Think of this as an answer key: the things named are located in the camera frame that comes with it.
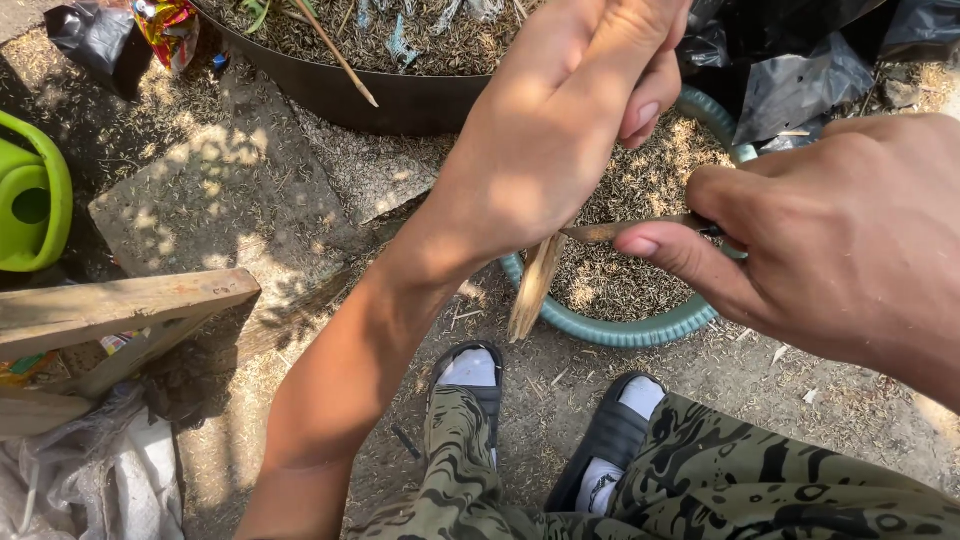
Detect person's right hand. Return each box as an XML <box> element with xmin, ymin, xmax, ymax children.
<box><xmin>614</xmin><ymin>112</ymin><xmax>960</xmax><ymax>412</ymax></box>

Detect person's left hand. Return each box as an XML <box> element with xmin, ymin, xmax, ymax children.
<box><xmin>408</xmin><ymin>0</ymin><xmax>694</xmax><ymax>276</ymax></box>

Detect small knife with black handle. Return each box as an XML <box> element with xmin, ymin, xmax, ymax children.
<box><xmin>558</xmin><ymin>213</ymin><xmax>726</xmax><ymax>245</ymax></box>

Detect split wooden stick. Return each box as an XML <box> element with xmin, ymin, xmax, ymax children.
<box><xmin>507</xmin><ymin>232</ymin><xmax>570</xmax><ymax>345</ymax></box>

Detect large black round tub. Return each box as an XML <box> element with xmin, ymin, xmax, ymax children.
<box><xmin>186</xmin><ymin>0</ymin><xmax>530</xmax><ymax>138</ymax></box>

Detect blue plastic strip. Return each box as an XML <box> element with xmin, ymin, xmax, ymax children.
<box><xmin>384</xmin><ymin>13</ymin><xmax>423</xmax><ymax>74</ymax></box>

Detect heap of black plastic bags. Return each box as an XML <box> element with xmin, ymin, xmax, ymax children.
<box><xmin>677</xmin><ymin>0</ymin><xmax>960</xmax><ymax>148</ymax></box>

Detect thin pointed wooden stick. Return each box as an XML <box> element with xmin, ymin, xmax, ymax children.
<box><xmin>291</xmin><ymin>0</ymin><xmax>381</xmax><ymax>109</ymax></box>

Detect teal plastic basin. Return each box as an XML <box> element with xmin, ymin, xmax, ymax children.
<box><xmin>498</xmin><ymin>84</ymin><xmax>760</xmax><ymax>351</ymax></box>

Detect white sock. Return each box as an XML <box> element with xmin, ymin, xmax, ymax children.
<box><xmin>574</xmin><ymin>375</ymin><xmax>668</xmax><ymax>518</ymax></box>
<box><xmin>436</xmin><ymin>348</ymin><xmax>498</xmax><ymax>389</ymax></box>

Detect black slide sandal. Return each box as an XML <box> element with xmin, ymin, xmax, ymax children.
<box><xmin>428</xmin><ymin>339</ymin><xmax>505</xmax><ymax>470</ymax></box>
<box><xmin>543</xmin><ymin>370</ymin><xmax>670</xmax><ymax>516</ymax></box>

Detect green camouflage trousers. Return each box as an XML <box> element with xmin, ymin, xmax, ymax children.
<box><xmin>348</xmin><ymin>384</ymin><xmax>960</xmax><ymax>540</ymax></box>

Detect red yellow foil wrapper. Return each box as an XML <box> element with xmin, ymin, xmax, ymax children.
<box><xmin>130</xmin><ymin>0</ymin><xmax>201</xmax><ymax>75</ymax></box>

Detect small black plastic bag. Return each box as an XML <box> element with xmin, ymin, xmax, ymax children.
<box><xmin>43</xmin><ymin>0</ymin><xmax>156</xmax><ymax>103</ymax></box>

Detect green plastic watering can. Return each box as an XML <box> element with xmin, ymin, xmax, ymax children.
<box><xmin>0</xmin><ymin>109</ymin><xmax>75</xmax><ymax>274</ymax></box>

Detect white woven sack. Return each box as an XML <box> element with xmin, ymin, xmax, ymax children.
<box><xmin>0</xmin><ymin>388</ymin><xmax>186</xmax><ymax>540</ymax></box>

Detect colourful packet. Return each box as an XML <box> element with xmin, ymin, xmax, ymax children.
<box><xmin>0</xmin><ymin>330</ymin><xmax>145</xmax><ymax>387</ymax></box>

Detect weathered wooden frame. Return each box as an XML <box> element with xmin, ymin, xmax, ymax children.
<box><xmin>0</xmin><ymin>267</ymin><xmax>263</xmax><ymax>441</ymax></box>

